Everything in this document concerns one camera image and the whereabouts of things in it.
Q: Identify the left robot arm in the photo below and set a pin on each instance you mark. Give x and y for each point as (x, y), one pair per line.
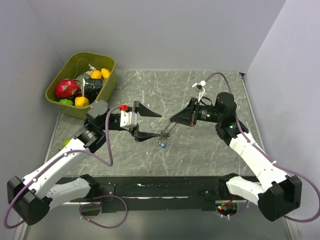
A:
(34, 195)

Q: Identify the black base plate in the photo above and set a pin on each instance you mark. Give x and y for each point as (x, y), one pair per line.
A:
(153, 193)

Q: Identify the yellow lemon toy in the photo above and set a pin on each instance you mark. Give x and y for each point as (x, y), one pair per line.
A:
(105, 73)
(81, 101)
(96, 74)

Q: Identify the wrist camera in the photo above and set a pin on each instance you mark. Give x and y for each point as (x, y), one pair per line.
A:
(200, 88)
(124, 109)

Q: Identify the green lime toy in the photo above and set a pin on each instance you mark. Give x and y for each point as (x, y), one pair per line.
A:
(66, 101)

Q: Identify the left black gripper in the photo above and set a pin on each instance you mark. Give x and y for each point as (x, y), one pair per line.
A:
(143, 110)

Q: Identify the metal disc keyring organizer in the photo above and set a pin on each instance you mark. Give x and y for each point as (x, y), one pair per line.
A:
(166, 132)

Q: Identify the green pear toy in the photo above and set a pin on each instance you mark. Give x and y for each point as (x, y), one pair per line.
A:
(66, 142)

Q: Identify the red dragon fruit toy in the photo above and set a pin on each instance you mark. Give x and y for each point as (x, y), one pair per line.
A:
(67, 88)

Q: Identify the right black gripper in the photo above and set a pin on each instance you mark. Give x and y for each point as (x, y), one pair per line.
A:
(183, 117)

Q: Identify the grey spray bottle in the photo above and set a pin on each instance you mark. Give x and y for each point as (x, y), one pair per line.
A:
(85, 75)

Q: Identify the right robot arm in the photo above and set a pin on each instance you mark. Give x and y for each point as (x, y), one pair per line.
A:
(275, 193)

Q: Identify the yellow lemon toy front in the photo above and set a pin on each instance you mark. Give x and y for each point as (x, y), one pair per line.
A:
(81, 101)

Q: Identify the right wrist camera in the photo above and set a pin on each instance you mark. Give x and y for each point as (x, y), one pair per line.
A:
(200, 88)

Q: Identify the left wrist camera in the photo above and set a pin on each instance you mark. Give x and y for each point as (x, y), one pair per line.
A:
(124, 109)

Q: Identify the yellow lemon toy back right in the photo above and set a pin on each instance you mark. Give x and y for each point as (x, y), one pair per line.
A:
(105, 73)

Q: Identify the black wrapped cup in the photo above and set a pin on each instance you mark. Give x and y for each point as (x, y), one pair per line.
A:
(91, 87)

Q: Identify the yellow lemon toy back left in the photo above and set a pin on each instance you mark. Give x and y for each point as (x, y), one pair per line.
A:
(96, 74)

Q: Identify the olive green plastic bin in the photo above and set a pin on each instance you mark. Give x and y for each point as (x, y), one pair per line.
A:
(75, 66)

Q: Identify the aluminium rail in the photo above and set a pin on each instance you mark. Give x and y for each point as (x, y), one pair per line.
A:
(62, 223)

